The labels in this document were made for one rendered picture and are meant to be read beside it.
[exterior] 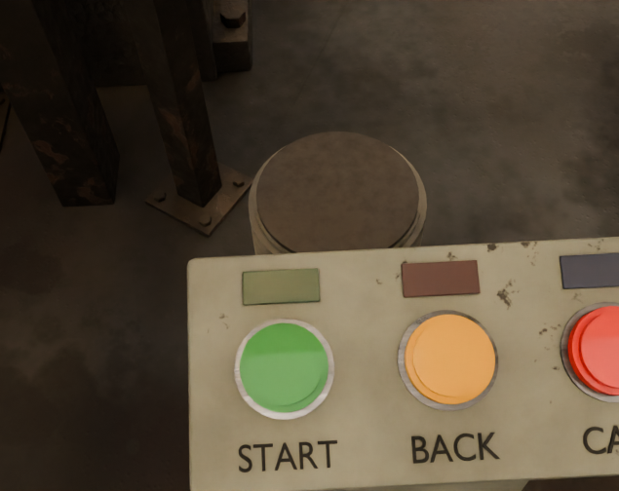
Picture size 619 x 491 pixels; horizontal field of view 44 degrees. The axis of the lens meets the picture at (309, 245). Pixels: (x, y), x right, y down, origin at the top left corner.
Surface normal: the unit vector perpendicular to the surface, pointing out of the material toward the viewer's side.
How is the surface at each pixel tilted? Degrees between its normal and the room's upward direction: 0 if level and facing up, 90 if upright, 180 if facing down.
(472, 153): 0
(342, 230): 0
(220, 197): 0
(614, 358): 20
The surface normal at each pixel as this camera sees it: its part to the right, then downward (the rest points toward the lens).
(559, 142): -0.03, -0.55
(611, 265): -0.01, -0.23
